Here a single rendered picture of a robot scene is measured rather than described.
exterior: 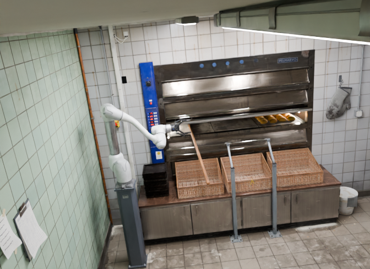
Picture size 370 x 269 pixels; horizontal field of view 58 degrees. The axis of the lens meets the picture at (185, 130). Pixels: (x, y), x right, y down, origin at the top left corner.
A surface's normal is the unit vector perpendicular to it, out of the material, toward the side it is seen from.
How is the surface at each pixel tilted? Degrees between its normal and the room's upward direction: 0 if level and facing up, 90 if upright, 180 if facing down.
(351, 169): 90
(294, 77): 70
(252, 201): 90
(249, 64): 90
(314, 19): 90
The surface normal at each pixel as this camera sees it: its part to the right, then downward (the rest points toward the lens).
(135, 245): 0.03, 0.32
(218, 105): 0.04, -0.03
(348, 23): -0.99, 0.11
